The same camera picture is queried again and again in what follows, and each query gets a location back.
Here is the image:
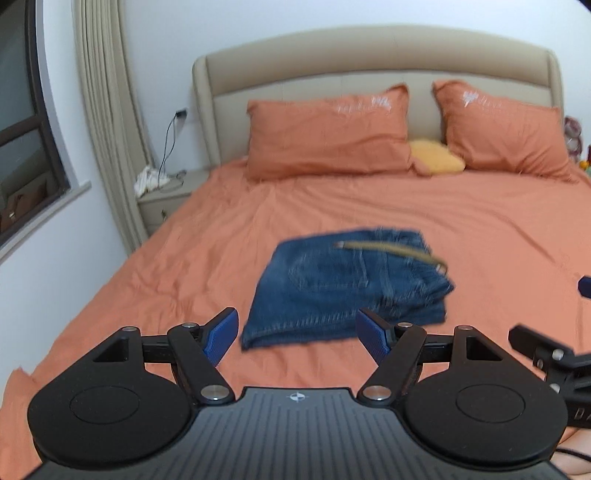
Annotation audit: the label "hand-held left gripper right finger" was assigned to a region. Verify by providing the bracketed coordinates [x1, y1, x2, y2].
[356, 308, 507, 408]

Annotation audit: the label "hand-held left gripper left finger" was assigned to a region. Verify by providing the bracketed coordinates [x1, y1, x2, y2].
[91, 307, 240, 408]

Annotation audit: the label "blue denim pants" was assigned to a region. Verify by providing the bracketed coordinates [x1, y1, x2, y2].
[239, 226, 455, 352]

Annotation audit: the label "person's right forearm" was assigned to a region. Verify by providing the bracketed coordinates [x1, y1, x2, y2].
[553, 429, 591, 477]

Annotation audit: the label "orange bed cover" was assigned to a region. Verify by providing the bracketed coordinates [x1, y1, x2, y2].
[0, 154, 591, 474]

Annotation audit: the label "tan belt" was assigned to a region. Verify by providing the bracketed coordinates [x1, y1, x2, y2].
[334, 239, 450, 275]

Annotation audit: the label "beige nightstand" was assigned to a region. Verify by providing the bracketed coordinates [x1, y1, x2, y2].
[136, 168, 214, 237]

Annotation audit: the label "white crumpled cloth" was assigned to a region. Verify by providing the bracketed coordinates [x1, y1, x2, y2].
[133, 165, 170, 195]

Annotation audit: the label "orange pillow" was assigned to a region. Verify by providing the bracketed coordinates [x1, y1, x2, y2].
[246, 83, 416, 182]
[431, 79, 579, 184]

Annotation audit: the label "yellow cushion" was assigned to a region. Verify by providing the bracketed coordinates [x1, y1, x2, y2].
[409, 138, 467, 176]

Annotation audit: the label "beige curtain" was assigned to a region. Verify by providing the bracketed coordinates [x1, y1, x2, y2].
[73, 0, 156, 254]

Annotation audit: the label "beige padded headboard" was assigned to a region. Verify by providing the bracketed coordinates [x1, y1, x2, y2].
[191, 25, 565, 168]

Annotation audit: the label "dark framed window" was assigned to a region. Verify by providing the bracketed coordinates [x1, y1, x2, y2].
[0, 0, 73, 246]

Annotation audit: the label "black charging cable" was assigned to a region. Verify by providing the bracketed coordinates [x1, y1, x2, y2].
[158, 111, 189, 186]

